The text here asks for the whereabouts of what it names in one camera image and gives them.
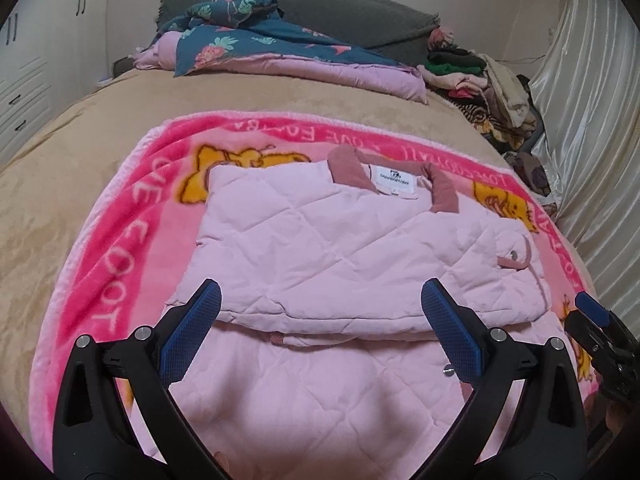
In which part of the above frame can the pink quilted jacket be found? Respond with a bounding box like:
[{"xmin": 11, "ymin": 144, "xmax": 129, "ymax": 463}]
[{"xmin": 117, "ymin": 144, "xmax": 568, "ymax": 480}]

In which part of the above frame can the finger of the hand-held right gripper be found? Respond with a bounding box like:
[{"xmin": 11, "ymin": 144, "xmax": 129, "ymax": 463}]
[
  {"xmin": 565, "ymin": 310, "xmax": 608, "ymax": 357},
  {"xmin": 575, "ymin": 292, "xmax": 623, "ymax": 332}
]

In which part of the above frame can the teal floral quilt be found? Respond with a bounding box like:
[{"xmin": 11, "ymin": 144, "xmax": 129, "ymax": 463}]
[{"xmin": 132, "ymin": 0, "xmax": 428, "ymax": 106}]

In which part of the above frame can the white satin curtain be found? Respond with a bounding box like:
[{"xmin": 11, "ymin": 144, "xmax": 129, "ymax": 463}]
[{"xmin": 527, "ymin": 0, "xmax": 640, "ymax": 321}]

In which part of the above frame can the white wardrobe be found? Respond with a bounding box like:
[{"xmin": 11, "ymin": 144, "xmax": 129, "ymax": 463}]
[{"xmin": 0, "ymin": 0, "xmax": 108, "ymax": 166}]

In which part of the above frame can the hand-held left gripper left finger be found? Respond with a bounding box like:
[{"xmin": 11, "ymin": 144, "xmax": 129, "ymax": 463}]
[{"xmin": 51, "ymin": 278, "xmax": 223, "ymax": 480}]

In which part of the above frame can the person's right hand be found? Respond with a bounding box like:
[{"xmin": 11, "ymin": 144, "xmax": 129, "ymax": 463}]
[{"xmin": 585, "ymin": 392, "xmax": 622, "ymax": 453}]

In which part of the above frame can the pile of mixed clothes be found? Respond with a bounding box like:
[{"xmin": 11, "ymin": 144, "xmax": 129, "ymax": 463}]
[{"xmin": 417, "ymin": 27, "xmax": 558, "ymax": 211}]

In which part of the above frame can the beige bed cover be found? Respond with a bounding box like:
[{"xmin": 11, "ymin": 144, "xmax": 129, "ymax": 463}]
[{"xmin": 0, "ymin": 65, "xmax": 591, "ymax": 376}]

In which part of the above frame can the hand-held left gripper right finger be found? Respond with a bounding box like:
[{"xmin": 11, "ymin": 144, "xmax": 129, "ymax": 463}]
[{"xmin": 421, "ymin": 278, "xmax": 587, "ymax": 480}]

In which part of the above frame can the pink printed blanket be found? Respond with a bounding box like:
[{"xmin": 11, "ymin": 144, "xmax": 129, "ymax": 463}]
[{"xmin": 30, "ymin": 110, "xmax": 601, "ymax": 466}]

